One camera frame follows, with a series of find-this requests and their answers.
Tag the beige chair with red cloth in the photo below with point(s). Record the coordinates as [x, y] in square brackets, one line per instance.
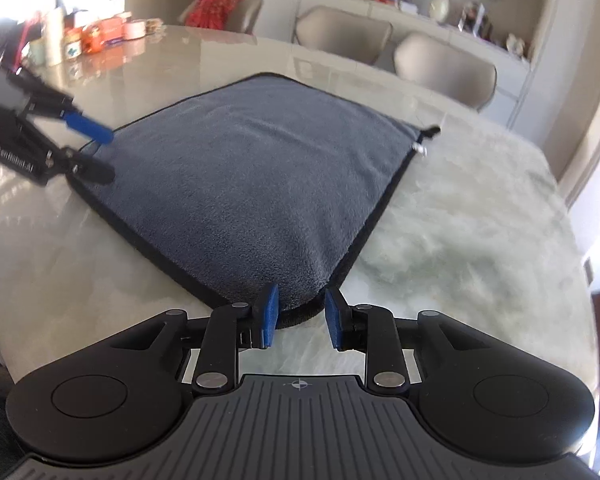
[250, 12]

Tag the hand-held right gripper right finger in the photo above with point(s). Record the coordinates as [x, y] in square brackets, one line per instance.
[334, 321]

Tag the beige dining chair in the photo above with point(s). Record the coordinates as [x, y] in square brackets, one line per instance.
[447, 67]
[342, 34]

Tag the small labelled jar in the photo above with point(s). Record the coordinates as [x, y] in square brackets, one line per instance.
[72, 44]

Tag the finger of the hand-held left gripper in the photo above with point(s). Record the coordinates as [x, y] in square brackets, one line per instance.
[87, 128]
[92, 170]

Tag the clear photo frame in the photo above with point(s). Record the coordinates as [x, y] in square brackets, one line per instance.
[474, 19]

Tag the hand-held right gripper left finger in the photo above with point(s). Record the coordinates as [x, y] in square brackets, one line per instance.
[268, 316]

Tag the red patterned cloth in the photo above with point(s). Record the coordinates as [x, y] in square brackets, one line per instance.
[212, 10]

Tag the white sideboard cabinet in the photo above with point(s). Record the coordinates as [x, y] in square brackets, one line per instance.
[480, 55]

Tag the white round vase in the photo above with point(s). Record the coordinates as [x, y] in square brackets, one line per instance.
[440, 4]

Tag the orange snack packet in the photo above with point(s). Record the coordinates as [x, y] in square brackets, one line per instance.
[102, 34]

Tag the microfibre towel with black trim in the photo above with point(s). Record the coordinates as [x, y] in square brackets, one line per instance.
[250, 170]

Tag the tall white bottle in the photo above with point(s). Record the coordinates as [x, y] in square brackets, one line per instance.
[55, 35]

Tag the white tape roll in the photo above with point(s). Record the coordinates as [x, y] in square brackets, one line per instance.
[135, 29]

